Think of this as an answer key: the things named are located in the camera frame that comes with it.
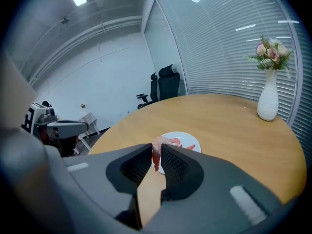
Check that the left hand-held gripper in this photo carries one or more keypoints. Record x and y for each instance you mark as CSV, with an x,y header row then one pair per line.
x,y
34,118

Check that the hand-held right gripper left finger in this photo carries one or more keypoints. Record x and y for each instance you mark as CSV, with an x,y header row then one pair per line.
x,y
117,164

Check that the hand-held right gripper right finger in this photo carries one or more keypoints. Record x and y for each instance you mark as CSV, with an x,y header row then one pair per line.
x,y
207,186

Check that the white round coaster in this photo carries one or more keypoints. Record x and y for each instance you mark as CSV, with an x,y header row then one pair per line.
x,y
189,140

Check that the white slatted chair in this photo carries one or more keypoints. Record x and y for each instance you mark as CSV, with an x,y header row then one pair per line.
x,y
89,118

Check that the black office chair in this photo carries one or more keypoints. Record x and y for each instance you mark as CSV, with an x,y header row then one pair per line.
x,y
169,84
153,89

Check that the white ceiling pipes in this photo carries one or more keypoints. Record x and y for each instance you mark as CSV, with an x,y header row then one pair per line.
x,y
97,29

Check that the white ribbed vase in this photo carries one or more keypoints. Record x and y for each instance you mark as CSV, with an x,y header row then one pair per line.
x,y
267,101

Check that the white window blinds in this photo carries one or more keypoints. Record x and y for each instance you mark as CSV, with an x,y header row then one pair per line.
x,y
219,57

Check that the pink flower bouquet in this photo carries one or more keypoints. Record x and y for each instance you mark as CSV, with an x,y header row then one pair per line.
x,y
270,53

